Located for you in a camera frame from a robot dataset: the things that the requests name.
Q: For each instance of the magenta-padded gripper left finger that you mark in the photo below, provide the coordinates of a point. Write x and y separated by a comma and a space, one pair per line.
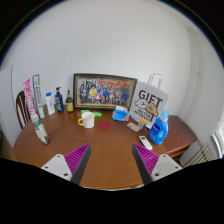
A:
56, 166

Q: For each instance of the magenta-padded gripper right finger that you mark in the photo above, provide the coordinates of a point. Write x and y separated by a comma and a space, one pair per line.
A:
166, 166

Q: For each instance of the clear plastic bottle green label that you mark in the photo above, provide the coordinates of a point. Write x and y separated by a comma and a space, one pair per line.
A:
41, 131

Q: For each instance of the white remote control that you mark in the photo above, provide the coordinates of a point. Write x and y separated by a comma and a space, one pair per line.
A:
145, 142

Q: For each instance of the white radiator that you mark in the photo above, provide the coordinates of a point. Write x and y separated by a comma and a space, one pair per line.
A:
200, 156

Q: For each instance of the blue detergent bottle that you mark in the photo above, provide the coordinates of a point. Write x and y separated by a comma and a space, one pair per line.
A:
158, 130

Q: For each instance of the puzzle cube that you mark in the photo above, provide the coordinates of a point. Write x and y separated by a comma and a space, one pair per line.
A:
142, 124

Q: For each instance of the patterned snack packet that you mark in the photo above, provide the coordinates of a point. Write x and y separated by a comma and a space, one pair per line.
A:
133, 127

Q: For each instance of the white mug yellow rim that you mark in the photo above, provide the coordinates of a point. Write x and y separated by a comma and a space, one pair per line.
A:
88, 120

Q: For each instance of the white bottle blue cap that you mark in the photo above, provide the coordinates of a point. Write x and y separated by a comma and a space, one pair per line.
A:
50, 105

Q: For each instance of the red round coaster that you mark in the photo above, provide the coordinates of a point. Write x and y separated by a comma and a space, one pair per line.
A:
104, 125

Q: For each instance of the blue pump bottle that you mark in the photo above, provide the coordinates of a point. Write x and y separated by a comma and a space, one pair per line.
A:
59, 103

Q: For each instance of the amber pump bottle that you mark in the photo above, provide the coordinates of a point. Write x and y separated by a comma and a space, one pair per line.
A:
69, 104

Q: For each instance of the brown wooden chair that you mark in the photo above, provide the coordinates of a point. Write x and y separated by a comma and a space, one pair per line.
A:
22, 111

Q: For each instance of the white paper gift bag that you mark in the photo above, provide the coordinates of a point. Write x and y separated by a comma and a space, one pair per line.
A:
150, 100

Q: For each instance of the blue tissue pack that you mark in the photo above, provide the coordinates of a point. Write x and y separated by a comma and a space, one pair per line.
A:
120, 115

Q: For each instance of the pink cylindrical tube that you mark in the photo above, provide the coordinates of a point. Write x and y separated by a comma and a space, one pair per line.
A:
30, 100

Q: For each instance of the white cylindrical tube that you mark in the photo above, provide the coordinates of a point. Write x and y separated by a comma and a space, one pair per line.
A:
39, 96

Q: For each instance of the framed group picture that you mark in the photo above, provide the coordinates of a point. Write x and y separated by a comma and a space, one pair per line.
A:
105, 91

